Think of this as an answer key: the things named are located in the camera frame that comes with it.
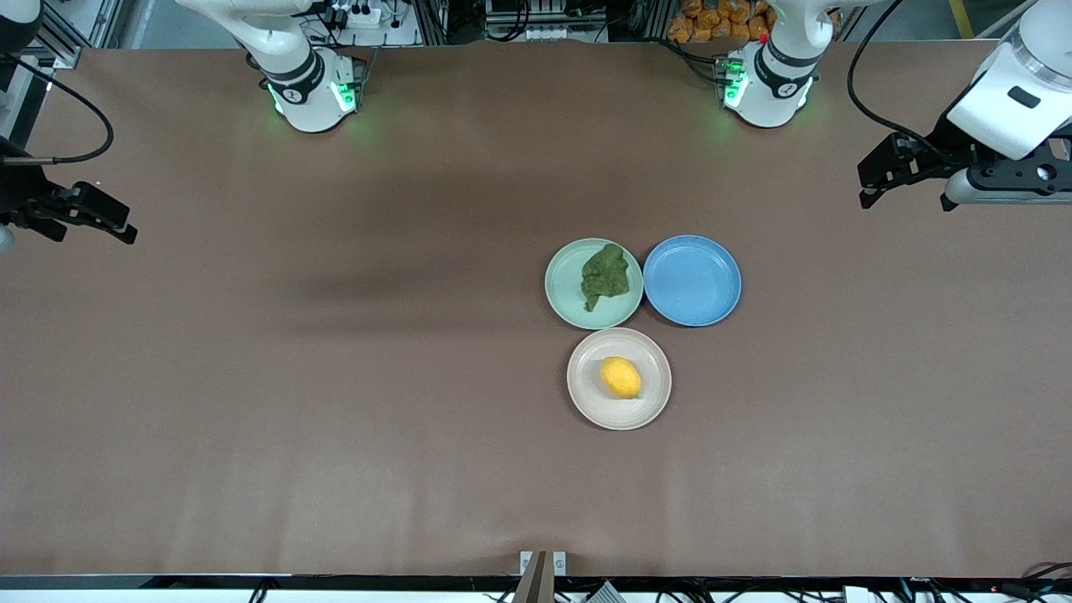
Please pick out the aluminium frame profile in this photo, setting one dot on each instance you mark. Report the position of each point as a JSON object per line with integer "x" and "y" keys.
{"x": 79, "y": 33}

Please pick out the metal table edge bracket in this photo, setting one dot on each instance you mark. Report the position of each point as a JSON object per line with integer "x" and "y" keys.
{"x": 543, "y": 561}

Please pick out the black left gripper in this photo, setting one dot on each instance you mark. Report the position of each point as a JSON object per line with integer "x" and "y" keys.
{"x": 952, "y": 139}

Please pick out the brown wedge strip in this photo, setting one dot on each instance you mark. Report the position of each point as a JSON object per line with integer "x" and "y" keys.
{"x": 536, "y": 582}

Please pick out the light green plate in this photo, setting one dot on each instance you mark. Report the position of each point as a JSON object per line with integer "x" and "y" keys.
{"x": 569, "y": 293}

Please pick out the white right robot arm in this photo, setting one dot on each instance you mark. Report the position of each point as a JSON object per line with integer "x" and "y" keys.
{"x": 306, "y": 79}

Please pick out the grey electronics rack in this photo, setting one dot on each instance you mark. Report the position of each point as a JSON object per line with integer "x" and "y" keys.
{"x": 544, "y": 17}

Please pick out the white power strip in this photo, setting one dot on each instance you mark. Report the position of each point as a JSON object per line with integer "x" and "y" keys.
{"x": 360, "y": 15}

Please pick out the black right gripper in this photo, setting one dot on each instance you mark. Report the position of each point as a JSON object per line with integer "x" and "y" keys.
{"x": 17, "y": 198}

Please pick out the orange snack bags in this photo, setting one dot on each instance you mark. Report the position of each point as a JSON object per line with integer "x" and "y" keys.
{"x": 712, "y": 21}

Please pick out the green lettuce leaf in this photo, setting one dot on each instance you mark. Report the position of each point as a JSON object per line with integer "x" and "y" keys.
{"x": 605, "y": 276}

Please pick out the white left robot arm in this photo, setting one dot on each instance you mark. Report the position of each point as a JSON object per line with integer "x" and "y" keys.
{"x": 770, "y": 84}

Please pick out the beige plate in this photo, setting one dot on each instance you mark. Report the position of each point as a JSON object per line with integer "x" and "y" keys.
{"x": 586, "y": 394}

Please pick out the white side shelf frame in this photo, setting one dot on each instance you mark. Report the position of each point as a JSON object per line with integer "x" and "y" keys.
{"x": 25, "y": 100}

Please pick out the yellow lemon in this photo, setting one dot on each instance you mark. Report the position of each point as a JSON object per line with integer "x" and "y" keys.
{"x": 621, "y": 377}

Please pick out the blue plate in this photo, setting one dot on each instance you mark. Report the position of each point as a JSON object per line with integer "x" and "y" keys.
{"x": 692, "y": 280}

